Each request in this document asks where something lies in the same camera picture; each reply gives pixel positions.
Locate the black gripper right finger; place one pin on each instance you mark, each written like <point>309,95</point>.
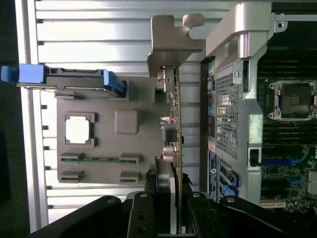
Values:
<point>203,218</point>

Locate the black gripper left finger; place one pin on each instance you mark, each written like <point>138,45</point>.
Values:
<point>143,215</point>

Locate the green RAM stick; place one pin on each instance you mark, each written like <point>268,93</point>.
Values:
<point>99,159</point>

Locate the grey parts rack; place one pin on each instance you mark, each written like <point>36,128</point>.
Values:
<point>109,148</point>

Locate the green motherboard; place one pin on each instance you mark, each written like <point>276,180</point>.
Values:
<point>284,173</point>

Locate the blue expansion slot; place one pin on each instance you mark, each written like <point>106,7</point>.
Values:
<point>282,162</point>

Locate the silver CPU chip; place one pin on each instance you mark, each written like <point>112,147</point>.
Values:
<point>77,131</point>

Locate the black PC case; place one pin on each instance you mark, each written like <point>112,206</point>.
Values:
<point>227,99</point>

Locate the CPU socket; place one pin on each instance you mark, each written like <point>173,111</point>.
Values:
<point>292,99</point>

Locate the hard disk with blue rails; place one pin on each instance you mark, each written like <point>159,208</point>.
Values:
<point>74,74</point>

